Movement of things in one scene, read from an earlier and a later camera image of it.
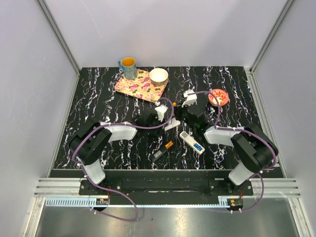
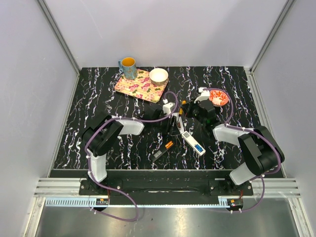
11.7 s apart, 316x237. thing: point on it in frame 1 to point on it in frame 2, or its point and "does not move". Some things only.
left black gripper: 159,132 to 173,129
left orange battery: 168,143 does not move
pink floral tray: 141,87 does not move
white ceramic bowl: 158,76 does not move
